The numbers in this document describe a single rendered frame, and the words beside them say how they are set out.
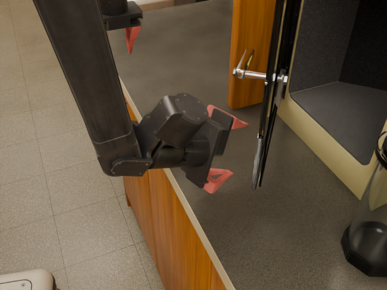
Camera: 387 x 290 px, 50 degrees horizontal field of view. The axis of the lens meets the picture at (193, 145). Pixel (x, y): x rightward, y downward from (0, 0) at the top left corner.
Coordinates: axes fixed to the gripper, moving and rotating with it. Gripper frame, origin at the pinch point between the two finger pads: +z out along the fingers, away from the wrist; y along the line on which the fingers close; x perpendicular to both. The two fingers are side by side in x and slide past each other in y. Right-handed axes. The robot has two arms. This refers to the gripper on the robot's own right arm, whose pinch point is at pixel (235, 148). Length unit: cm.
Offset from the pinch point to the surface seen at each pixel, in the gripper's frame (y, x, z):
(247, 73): 14.6, -5.1, -8.6
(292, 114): 5.7, 5.1, 21.5
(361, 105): 11.9, -5.2, 29.5
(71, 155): -69, 147, 45
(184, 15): 19, 69, 36
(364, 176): 1.5, -16.8, 16.9
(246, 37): 18.9, 15.5, 11.2
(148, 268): -83, 63, 45
